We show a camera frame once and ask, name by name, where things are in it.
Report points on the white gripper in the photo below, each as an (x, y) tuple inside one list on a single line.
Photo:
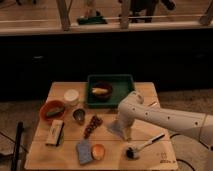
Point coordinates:
[(125, 127)]

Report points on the grey-blue towel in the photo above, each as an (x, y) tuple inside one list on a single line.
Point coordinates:
[(114, 128)]

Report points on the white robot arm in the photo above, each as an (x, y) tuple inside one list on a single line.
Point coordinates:
[(192, 124)]

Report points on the small grey metal cup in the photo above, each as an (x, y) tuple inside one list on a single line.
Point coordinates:
[(79, 116)]

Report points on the white paper cup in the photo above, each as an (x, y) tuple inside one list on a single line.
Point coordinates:
[(71, 96)]

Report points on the brown grape bunch toy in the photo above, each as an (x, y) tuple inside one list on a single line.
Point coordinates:
[(93, 124)]

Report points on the dark brown bowl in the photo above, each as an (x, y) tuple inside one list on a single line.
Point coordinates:
[(105, 85)]

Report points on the black-headed dish brush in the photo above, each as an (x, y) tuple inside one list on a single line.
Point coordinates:
[(132, 151)]

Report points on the green plastic tray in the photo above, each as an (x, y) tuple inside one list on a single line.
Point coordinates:
[(122, 85)]

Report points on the orange round fruit toy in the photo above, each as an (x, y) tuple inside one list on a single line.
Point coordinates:
[(98, 151)]

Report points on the yellow corn cob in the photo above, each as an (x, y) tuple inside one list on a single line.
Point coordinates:
[(99, 91)]

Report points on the blue sponge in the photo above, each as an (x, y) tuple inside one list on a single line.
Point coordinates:
[(83, 148)]

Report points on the whiteboard eraser block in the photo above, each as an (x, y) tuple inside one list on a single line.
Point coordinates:
[(55, 132)]

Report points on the orange plastic bowl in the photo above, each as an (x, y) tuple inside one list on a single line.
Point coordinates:
[(48, 106)]

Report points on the green object in bowl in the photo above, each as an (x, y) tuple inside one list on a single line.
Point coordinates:
[(55, 111)]

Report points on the green box on shelf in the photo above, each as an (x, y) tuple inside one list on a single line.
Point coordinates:
[(91, 20)]

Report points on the black stand pole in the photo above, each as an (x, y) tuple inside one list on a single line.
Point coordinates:
[(16, 155)]

